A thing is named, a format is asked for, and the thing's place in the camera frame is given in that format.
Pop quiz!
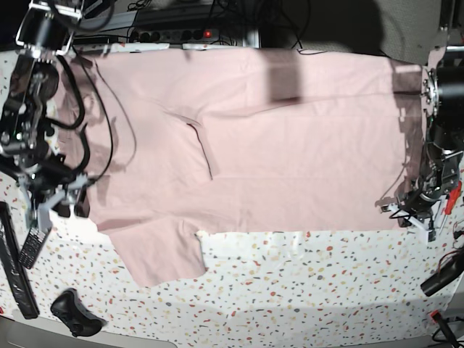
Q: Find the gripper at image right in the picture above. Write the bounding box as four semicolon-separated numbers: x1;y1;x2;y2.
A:
397;173;453;217

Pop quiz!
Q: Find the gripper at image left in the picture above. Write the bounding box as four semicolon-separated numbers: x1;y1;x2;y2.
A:
17;152;90;218

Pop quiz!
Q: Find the pink T-shirt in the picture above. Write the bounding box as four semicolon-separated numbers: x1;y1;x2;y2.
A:
70;49;423;286

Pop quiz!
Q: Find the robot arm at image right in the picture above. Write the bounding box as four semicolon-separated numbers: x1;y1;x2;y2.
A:
399;1;463;219

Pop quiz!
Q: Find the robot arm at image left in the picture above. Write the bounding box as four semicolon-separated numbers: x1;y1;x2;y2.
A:
1;1;91;218

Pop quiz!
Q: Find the long black bar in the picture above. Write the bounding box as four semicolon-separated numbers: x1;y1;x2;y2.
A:
1;202;40;320

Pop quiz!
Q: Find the terrazzo pattern table cover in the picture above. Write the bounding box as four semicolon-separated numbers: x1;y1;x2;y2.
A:
0;42;464;348

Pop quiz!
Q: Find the black game controller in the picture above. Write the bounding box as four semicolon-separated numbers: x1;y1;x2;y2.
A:
50;289;106;337

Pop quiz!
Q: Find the red and black plug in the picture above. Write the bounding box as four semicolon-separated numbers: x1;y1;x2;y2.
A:
430;310;460;347

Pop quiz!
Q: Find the black power strip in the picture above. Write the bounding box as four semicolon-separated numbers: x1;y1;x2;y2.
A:
129;29;220;44

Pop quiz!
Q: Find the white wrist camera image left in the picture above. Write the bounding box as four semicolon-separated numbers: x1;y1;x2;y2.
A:
20;176;88;231

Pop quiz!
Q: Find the red handled screwdriver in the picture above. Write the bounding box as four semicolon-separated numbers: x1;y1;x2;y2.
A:
438;181;462;236

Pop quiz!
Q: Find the black cordless phone handset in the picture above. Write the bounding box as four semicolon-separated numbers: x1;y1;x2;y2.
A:
19;227;50;270

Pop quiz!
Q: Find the black cylinder with red wires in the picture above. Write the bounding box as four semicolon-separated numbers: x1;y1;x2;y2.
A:
420;257;463;297

